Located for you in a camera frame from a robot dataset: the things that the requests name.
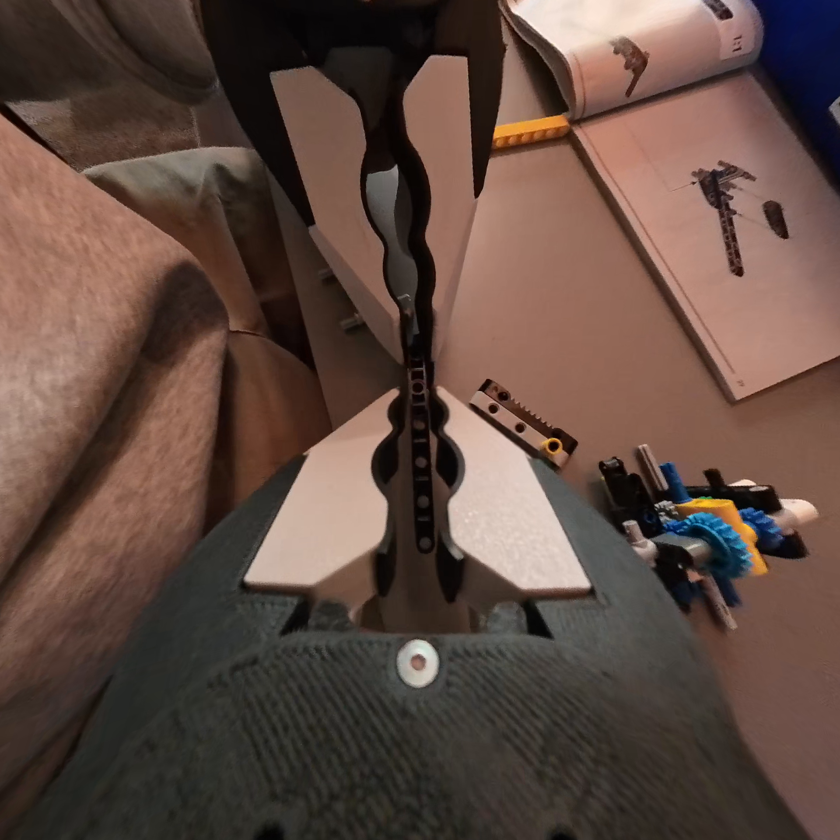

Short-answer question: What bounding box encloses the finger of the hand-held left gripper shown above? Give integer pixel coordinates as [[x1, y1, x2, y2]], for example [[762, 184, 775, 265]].
[[400, 54, 478, 367], [269, 56, 414, 367]]

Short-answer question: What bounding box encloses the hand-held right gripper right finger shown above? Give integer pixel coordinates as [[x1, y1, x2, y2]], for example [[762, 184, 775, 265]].
[[428, 386, 596, 622]]

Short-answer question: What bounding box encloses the black lego beam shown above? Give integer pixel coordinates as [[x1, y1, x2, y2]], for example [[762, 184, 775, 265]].
[[402, 357, 438, 556]]

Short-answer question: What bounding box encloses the tan cloth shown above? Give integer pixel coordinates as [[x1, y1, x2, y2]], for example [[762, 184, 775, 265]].
[[82, 147, 332, 460]]

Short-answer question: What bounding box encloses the black and white lego rack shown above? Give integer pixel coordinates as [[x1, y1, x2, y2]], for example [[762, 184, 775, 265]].
[[469, 378, 578, 468]]

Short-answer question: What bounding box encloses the brown fleece cloth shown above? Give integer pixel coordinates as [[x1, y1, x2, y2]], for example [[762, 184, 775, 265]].
[[0, 0, 263, 173]]

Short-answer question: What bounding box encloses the open instruction booklet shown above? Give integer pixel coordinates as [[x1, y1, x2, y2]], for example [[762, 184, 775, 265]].
[[502, 0, 765, 123]]

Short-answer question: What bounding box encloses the blue box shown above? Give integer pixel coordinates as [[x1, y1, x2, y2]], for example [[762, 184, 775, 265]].
[[758, 0, 840, 198]]

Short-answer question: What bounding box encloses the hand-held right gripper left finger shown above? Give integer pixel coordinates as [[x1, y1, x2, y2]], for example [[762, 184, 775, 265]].
[[243, 387, 411, 622]]

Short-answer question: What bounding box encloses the yellow lego beam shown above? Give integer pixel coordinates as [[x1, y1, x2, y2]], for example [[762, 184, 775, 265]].
[[492, 115, 572, 149]]

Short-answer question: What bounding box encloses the grey lego piece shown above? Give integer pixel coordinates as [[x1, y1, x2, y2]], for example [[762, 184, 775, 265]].
[[395, 294, 421, 349]]

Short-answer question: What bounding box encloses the lego gear assembly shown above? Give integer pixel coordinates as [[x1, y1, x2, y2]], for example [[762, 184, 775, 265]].
[[597, 445, 821, 631]]

